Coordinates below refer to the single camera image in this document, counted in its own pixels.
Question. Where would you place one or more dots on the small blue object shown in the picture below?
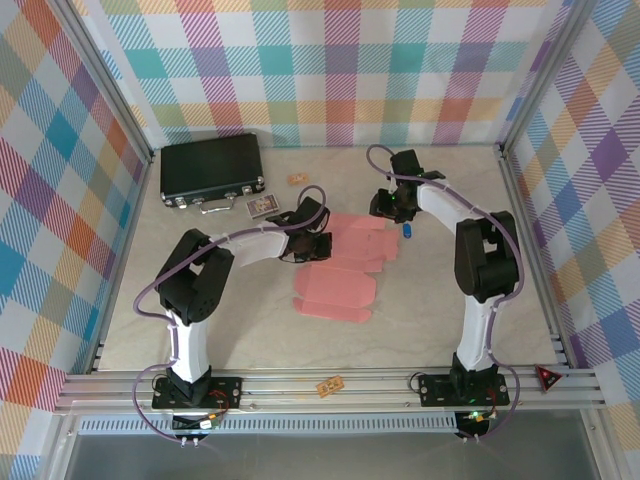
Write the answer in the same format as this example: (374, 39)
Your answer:
(408, 230)

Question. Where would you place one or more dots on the pink paper box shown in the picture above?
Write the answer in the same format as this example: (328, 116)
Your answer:
(335, 290)

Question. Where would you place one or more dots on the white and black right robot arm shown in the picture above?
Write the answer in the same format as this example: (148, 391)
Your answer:
(475, 340)

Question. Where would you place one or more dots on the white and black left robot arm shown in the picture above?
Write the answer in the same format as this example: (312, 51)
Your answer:
(192, 350)

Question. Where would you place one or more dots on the small purple printed card box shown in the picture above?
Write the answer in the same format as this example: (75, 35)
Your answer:
(263, 207)

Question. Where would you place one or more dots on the small orange tag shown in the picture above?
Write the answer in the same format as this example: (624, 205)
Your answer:
(297, 178)

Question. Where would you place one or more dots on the black briefcase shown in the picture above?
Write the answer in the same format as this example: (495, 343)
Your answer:
(210, 167)

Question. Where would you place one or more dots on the orange printed tag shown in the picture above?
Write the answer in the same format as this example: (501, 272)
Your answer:
(329, 387)

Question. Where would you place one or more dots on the black power connector board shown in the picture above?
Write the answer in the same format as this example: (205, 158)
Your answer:
(472, 419)
(200, 424)

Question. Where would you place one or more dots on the grey metal panel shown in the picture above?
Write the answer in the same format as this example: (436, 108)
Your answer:
(325, 457)

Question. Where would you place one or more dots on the red triangle sign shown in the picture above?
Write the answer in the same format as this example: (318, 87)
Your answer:
(548, 377)

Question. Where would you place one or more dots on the aluminium side rail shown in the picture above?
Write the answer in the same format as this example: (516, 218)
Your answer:
(131, 225)
(525, 225)

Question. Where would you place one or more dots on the aluminium frame rail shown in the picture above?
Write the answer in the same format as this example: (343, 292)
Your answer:
(290, 392)

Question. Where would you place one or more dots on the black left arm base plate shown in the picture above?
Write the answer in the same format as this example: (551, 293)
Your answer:
(227, 387)

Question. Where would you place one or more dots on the aluminium frame post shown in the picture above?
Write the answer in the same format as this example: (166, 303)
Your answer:
(545, 75)
(106, 75)

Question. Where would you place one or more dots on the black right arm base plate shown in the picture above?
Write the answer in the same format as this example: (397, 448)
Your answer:
(430, 387)

